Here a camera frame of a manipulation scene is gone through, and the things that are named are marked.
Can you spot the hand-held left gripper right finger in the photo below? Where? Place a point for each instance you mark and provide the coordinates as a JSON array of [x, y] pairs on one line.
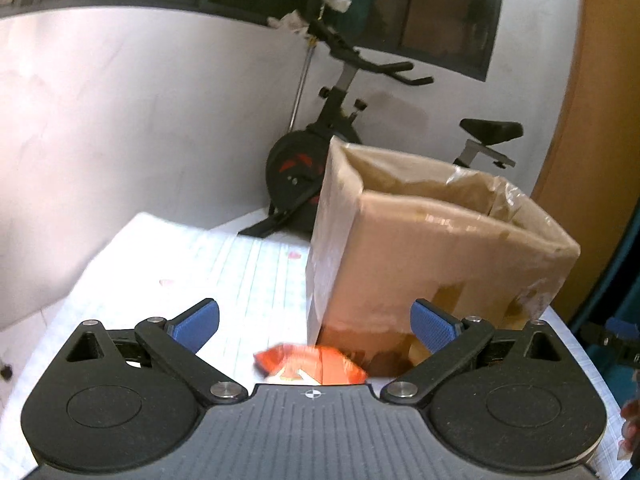
[[430, 329]]

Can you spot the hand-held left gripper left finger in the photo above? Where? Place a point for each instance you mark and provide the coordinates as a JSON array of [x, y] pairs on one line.
[[200, 324]]

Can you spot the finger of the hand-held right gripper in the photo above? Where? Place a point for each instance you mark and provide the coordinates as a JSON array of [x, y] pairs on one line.
[[620, 329]]

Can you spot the brown cardboard box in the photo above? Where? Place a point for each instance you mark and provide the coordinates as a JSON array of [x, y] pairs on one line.
[[430, 260]]

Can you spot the orange snack packet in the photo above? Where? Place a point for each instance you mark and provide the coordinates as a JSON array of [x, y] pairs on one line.
[[315, 362]]

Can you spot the white printed table cover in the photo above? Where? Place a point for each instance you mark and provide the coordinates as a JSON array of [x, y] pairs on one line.
[[150, 260]]

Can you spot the brown wooden door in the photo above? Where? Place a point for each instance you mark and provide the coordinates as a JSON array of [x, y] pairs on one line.
[[600, 135]]

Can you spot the black exercise bike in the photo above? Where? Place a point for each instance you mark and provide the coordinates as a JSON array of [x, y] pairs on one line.
[[310, 155]]

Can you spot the white crumpled cloth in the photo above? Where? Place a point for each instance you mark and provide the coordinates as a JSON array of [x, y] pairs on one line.
[[290, 22]]

